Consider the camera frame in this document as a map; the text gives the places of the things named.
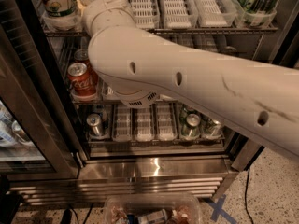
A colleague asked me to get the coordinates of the green white soda bottle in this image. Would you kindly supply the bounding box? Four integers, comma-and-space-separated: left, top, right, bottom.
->
37, 0, 82, 19

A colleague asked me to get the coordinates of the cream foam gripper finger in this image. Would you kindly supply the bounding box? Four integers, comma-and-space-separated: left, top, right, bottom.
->
76, 0, 88, 13

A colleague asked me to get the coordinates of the bottom wire shelf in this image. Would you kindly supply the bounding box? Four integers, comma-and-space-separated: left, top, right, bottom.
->
89, 139, 224, 148

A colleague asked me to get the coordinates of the rear red cola can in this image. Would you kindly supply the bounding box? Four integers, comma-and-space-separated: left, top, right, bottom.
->
74, 49, 90, 66

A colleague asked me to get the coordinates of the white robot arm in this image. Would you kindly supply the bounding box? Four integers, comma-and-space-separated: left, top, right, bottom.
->
82, 0, 299, 160

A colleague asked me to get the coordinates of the clear plastic bin on floor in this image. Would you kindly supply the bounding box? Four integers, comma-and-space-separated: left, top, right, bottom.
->
103, 192, 203, 224

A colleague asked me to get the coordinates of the green can bottom rear left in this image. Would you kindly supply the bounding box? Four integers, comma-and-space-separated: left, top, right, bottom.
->
179, 105, 196, 122

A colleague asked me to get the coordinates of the rear blue silver can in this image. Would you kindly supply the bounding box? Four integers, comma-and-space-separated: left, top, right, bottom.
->
92, 105, 108, 129

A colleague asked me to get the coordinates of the front silver energy drink can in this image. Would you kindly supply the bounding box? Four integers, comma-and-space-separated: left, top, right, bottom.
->
86, 114, 104, 136

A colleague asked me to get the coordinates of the red cola can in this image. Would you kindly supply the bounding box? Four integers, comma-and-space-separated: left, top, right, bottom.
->
67, 63, 96, 96
74, 49, 90, 66

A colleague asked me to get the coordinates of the black cable on floor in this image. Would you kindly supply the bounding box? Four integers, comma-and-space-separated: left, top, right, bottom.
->
244, 167, 255, 224

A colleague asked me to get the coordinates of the front red cola can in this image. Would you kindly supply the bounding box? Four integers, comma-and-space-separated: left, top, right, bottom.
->
67, 63, 96, 96

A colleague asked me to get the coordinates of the glass fridge door left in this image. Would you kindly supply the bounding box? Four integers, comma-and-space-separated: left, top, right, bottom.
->
0, 0, 82, 182

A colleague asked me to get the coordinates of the black plug on floor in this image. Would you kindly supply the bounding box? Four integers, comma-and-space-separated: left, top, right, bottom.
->
60, 209, 72, 224

